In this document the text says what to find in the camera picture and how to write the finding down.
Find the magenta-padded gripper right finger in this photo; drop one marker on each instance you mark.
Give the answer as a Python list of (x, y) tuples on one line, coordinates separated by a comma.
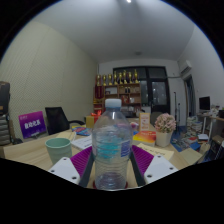
[(160, 169)]

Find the purple sign board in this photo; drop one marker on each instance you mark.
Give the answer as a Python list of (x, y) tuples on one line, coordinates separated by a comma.
[(32, 124)]

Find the black office chair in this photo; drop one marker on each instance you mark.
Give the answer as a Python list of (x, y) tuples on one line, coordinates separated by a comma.
[(56, 120)]

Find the long wooden side desk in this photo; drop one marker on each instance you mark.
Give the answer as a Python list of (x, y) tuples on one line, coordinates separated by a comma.
[(215, 118)]

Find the wooden shelf unit with trophies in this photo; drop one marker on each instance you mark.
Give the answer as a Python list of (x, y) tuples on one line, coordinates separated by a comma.
[(125, 91)]

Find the pale green cup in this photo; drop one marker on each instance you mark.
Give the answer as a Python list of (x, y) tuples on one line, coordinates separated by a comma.
[(59, 151)]

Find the dark box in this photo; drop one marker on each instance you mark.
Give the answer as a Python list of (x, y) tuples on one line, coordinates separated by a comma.
[(4, 98)]

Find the orange standing box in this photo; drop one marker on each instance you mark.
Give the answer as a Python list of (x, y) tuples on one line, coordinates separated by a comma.
[(144, 122)]

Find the black computer monitor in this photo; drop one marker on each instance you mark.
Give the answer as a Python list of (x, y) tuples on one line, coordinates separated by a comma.
[(204, 103)]

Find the red orange book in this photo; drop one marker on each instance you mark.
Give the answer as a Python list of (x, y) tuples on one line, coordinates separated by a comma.
[(145, 137)]

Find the dark framed glass door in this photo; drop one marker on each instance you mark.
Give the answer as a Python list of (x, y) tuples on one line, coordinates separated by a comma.
[(158, 91)]

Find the white open book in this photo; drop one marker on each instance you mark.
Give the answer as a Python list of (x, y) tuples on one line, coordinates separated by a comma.
[(82, 142)]

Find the yellow notepad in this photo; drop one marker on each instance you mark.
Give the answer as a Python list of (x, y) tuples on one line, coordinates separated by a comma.
[(158, 152)]

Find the clear plastic water bottle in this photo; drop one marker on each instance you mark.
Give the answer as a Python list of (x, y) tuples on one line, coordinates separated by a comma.
[(111, 146)]

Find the black microphone stand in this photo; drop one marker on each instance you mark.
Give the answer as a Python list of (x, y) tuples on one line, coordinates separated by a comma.
[(175, 108)]

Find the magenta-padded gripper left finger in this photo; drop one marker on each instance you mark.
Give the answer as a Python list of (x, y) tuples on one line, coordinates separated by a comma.
[(65, 170)]

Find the colourful picture book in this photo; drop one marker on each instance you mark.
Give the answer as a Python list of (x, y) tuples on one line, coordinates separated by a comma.
[(81, 130)]

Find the pink flowers in white pot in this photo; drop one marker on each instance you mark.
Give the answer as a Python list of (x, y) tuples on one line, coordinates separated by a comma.
[(165, 125)]

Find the yellow gift box red ribbon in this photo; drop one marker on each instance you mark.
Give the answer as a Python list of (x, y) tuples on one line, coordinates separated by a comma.
[(89, 121)]

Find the white wall air conditioner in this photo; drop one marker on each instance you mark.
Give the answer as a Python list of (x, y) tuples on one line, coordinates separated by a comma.
[(185, 66)]

